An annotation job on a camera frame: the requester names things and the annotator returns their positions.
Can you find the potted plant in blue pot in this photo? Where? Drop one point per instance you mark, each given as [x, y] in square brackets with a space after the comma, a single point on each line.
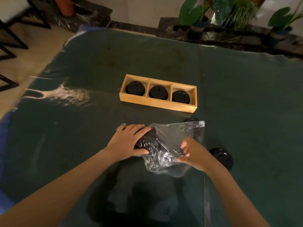
[281, 23]

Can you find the person's left thumb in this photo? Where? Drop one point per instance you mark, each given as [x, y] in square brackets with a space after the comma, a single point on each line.
[141, 151]

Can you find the person's left forearm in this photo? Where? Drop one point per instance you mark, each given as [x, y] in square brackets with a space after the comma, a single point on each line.
[54, 193]

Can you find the grassy potted plant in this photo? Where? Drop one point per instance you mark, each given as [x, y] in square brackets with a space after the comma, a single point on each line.
[236, 11]

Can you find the terracotta plant pot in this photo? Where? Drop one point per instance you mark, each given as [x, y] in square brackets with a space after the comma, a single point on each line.
[64, 5]

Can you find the person's left little finger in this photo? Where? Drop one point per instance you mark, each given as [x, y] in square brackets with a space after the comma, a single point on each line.
[121, 128]

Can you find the clear plastic bag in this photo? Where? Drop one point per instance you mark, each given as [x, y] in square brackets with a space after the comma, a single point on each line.
[170, 148]

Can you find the dark green table cover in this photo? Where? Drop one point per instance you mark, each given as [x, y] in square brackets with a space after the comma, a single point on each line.
[151, 115]

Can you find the stack of black lids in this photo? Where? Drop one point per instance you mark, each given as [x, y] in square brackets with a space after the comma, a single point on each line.
[148, 141]

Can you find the wooden three-compartment box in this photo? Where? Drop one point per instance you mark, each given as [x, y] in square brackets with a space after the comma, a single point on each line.
[158, 93]

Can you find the person's right forearm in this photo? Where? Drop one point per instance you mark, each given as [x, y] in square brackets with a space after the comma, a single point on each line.
[233, 198]

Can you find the person's left hand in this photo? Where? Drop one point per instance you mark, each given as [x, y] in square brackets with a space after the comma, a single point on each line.
[124, 143]

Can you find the person's right hand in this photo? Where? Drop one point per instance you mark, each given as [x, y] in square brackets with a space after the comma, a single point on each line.
[196, 154]

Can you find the person's right fingers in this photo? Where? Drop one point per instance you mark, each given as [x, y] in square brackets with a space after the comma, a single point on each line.
[184, 151]

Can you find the person's left middle finger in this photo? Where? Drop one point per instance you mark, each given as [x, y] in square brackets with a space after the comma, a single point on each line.
[137, 128]

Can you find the broad-leaf potted plant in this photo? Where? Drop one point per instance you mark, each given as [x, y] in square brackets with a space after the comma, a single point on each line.
[194, 15]

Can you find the black round lid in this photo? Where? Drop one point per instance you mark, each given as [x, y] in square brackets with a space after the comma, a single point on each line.
[190, 120]
[158, 92]
[180, 96]
[222, 158]
[135, 88]

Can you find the black frame chair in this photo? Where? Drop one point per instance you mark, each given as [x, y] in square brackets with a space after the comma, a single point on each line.
[14, 33]

